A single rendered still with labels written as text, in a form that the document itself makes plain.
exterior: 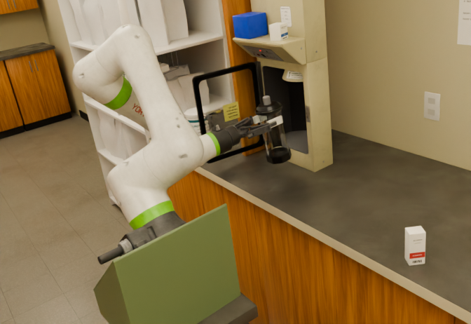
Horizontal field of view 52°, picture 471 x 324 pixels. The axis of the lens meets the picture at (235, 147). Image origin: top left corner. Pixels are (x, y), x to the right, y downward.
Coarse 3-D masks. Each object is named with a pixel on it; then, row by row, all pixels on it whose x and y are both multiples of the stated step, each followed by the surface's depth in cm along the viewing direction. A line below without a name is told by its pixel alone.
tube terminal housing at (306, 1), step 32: (256, 0) 199; (288, 0) 183; (320, 0) 182; (288, 32) 189; (320, 32) 187; (288, 64) 196; (320, 64) 191; (320, 96) 195; (320, 128) 200; (288, 160) 217; (320, 160) 205
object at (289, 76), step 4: (284, 72) 205; (288, 72) 201; (292, 72) 200; (296, 72) 199; (284, 76) 204; (288, 76) 201; (292, 76) 200; (296, 76) 199; (300, 76) 198; (288, 80) 201; (292, 80) 200; (296, 80) 199; (300, 80) 198
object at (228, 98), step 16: (192, 80) 199; (208, 80) 202; (224, 80) 206; (240, 80) 210; (208, 96) 205; (224, 96) 208; (240, 96) 212; (208, 112) 207; (224, 112) 211; (240, 112) 214; (208, 128) 209; (240, 144) 219
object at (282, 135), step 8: (280, 104) 187; (256, 112) 187; (264, 112) 184; (280, 112) 187; (264, 120) 186; (272, 128) 187; (280, 128) 188; (264, 136) 190; (272, 136) 188; (280, 136) 189; (272, 144) 190; (280, 144) 190; (272, 152) 191; (280, 152) 191
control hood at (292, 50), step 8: (240, 40) 197; (248, 40) 193; (256, 40) 191; (264, 40) 188; (288, 40) 182; (296, 40) 181; (304, 40) 183; (272, 48) 185; (280, 48) 180; (288, 48) 179; (296, 48) 182; (304, 48) 184; (280, 56) 189; (288, 56) 184; (296, 56) 183; (304, 56) 185; (304, 64) 186
